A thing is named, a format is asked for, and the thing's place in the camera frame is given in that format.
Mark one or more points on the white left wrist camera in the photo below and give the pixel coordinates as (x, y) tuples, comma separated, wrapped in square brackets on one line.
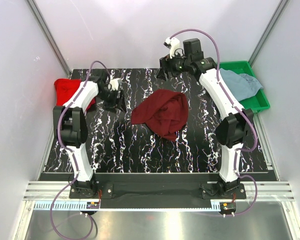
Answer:
[(114, 84)]

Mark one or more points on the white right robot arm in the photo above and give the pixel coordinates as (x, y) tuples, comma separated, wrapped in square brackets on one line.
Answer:
[(236, 122)]

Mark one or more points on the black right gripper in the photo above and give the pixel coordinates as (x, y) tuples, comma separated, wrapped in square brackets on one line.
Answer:
[(165, 66)]

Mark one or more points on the light blue t-shirt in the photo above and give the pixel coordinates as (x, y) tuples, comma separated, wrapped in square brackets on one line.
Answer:
[(242, 86)]

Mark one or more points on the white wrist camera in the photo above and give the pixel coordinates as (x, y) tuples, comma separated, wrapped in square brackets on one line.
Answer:
[(172, 43), (114, 84)]

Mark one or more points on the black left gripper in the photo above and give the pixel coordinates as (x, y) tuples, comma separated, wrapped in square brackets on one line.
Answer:
[(114, 102)]

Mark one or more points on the green plastic bin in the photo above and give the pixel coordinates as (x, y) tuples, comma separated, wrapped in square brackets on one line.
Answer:
[(257, 103)]

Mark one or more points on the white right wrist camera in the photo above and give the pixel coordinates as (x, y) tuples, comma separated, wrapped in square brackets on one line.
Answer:
[(172, 43)]

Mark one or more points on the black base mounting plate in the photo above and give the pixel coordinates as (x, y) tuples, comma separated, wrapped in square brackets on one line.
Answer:
[(157, 192)]

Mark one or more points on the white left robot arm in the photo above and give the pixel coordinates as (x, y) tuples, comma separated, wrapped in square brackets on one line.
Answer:
[(71, 131)]

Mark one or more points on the dark red t-shirt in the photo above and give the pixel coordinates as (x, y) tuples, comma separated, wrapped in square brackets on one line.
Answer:
[(165, 112)]

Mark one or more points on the folded bright red t-shirt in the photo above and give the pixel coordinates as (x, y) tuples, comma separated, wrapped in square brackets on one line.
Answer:
[(75, 94)]

